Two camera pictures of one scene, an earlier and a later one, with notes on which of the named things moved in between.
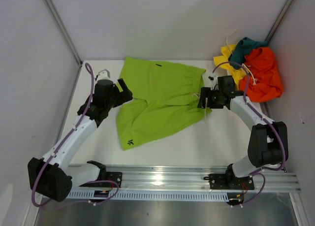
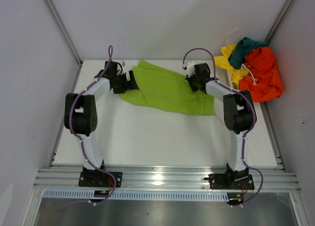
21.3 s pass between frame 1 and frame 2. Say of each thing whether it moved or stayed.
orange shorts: stayed
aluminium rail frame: stayed
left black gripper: moved
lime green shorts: moved
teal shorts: stayed
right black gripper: moved
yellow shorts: stayed
